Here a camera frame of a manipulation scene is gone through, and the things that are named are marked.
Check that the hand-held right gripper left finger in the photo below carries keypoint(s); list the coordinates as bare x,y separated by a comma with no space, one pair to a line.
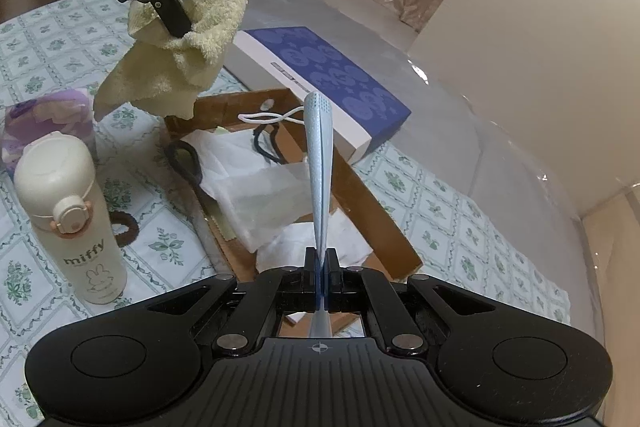
313,279

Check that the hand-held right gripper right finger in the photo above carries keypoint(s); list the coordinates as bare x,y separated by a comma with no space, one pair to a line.
331,279

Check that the pale yellow towel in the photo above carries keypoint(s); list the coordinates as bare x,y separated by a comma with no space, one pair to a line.
200,37

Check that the brown cardboard box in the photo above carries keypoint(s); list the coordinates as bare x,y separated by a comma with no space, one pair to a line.
362,207

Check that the blue face mask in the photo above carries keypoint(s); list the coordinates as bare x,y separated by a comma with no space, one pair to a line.
318,157

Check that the white cloth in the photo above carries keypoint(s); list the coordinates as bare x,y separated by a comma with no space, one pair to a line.
345,237

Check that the blue and white flat box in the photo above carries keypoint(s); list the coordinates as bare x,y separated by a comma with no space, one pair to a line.
325,72

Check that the purple tissue pack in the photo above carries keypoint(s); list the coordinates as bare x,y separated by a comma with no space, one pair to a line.
45,122

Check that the cream insulated bottle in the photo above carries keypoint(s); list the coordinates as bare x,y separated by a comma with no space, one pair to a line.
75,227

